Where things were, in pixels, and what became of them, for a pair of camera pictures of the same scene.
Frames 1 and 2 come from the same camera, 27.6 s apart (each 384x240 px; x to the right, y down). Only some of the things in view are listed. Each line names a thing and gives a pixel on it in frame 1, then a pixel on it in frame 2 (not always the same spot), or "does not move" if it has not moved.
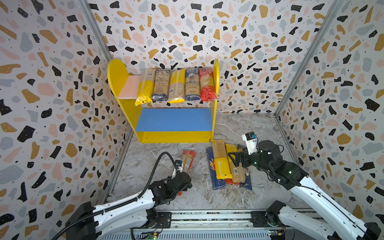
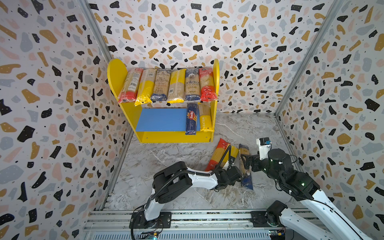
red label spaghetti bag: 187,159 → 131,86
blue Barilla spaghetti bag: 217,183 → 191,115
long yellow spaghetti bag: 146,86 does not move
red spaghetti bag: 208,89 does not move
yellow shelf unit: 156,125 does not move
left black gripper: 186,187 → 232,183
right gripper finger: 236,161 → 246,159
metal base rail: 246,224 does not move
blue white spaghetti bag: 192,85 does not move
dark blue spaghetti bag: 161,85 does not move
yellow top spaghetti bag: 177,86 does not move
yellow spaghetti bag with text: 222,167 → 205,118
